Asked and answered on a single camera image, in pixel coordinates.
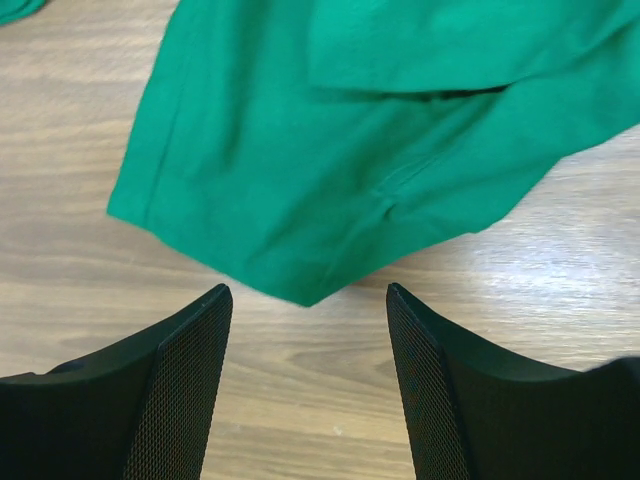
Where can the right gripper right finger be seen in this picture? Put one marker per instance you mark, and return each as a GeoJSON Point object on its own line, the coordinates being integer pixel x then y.
{"type": "Point", "coordinates": [475, 410]}

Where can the green t shirt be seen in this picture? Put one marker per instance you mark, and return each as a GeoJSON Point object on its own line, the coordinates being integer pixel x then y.
{"type": "Point", "coordinates": [299, 146]}

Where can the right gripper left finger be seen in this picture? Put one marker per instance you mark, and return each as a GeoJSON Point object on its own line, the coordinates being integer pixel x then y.
{"type": "Point", "coordinates": [140, 408]}

